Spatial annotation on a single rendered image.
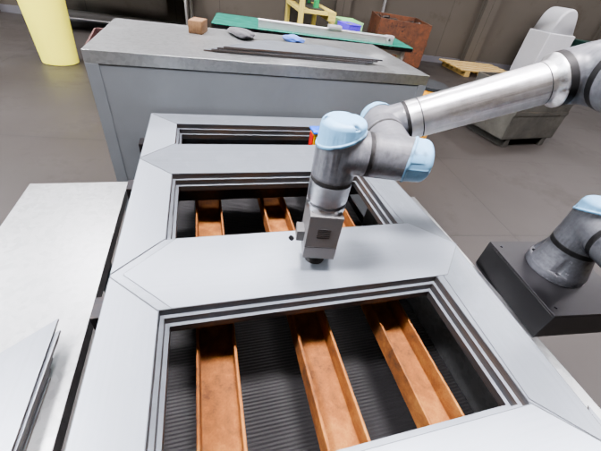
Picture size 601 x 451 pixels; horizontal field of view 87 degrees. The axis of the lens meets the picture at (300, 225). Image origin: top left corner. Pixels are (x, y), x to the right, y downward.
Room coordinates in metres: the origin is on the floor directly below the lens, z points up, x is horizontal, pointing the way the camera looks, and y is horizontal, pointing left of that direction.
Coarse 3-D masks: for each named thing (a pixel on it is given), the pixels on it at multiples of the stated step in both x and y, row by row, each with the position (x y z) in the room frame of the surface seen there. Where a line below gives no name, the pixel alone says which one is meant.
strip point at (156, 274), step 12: (156, 252) 0.43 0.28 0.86; (168, 252) 0.44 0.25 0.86; (144, 264) 0.40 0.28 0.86; (156, 264) 0.40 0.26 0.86; (168, 264) 0.41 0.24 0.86; (132, 276) 0.37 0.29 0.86; (144, 276) 0.37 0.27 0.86; (156, 276) 0.37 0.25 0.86; (168, 276) 0.38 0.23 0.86; (144, 288) 0.34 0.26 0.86; (156, 288) 0.35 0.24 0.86; (168, 288) 0.35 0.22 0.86; (168, 300) 0.33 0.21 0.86
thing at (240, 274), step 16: (224, 240) 0.50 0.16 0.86; (240, 240) 0.51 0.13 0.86; (224, 256) 0.45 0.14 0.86; (240, 256) 0.46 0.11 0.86; (256, 256) 0.47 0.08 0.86; (224, 272) 0.41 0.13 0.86; (240, 272) 0.42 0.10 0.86; (256, 272) 0.42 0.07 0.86; (224, 288) 0.37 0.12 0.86; (240, 288) 0.38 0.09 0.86; (256, 288) 0.38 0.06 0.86
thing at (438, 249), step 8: (408, 224) 0.67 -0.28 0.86; (416, 232) 0.64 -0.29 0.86; (424, 232) 0.65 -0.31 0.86; (424, 240) 0.62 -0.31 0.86; (432, 240) 0.62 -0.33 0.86; (440, 240) 0.63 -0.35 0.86; (432, 248) 0.59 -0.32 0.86; (440, 248) 0.59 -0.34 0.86; (448, 248) 0.60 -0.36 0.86; (440, 256) 0.57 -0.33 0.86; (448, 256) 0.57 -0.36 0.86; (440, 264) 0.54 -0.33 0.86; (448, 264) 0.54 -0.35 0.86
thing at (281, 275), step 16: (256, 240) 0.52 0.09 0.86; (272, 240) 0.53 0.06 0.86; (288, 240) 0.53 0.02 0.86; (272, 256) 0.48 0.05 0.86; (288, 256) 0.48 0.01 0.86; (272, 272) 0.43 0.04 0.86; (288, 272) 0.44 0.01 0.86; (272, 288) 0.39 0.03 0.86; (288, 288) 0.40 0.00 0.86; (304, 288) 0.40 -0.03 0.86
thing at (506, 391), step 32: (192, 128) 1.05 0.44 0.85; (224, 128) 1.09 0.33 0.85; (256, 128) 1.13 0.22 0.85; (288, 128) 1.18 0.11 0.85; (384, 224) 0.70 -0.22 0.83; (128, 288) 0.34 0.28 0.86; (352, 288) 0.43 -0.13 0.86; (384, 288) 0.45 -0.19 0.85; (416, 288) 0.48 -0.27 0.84; (448, 288) 0.47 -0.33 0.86; (160, 320) 0.30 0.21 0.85; (192, 320) 0.32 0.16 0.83; (224, 320) 0.33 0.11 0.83; (448, 320) 0.41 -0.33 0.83; (160, 352) 0.24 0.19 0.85; (480, 352) 0.34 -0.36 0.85; (160, 384) 0.20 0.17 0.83; (512, 384) 0.28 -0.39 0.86; (160, 416) 0.16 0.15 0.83; (480, 416) 0.23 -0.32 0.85; (160, 448) 0.12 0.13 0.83; (352, 448) 0.16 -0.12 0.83
